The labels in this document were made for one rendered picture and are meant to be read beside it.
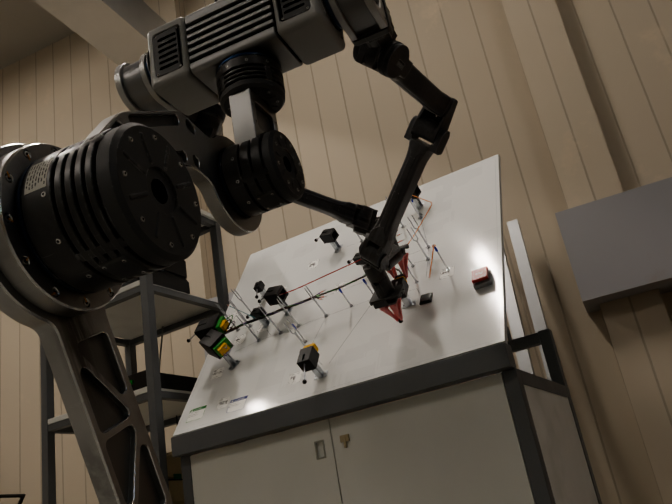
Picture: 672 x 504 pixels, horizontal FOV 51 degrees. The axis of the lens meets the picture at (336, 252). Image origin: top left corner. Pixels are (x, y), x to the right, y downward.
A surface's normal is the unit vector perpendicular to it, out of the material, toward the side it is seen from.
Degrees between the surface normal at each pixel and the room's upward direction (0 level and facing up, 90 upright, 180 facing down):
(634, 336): 90
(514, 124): 90
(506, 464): 90
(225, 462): 90
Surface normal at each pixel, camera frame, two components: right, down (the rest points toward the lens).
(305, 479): -0.51, -0.24
